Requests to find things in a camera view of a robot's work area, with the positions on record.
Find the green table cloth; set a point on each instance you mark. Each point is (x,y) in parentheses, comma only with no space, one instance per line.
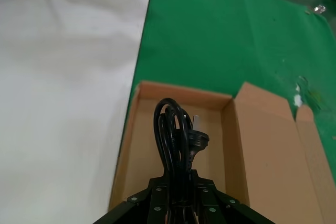
(210,37)

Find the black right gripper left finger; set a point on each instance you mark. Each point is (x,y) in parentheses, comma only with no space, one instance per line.
(155,203)

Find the white table cloth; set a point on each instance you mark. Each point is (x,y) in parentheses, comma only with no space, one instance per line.
(65,77)

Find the open cardboard box round hole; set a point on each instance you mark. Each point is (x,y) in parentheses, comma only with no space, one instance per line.
(267,142)

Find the clear table cloth clip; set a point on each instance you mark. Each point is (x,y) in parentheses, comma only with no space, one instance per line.
(319,9)

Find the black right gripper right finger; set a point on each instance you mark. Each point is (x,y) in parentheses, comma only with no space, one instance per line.
(207,203)

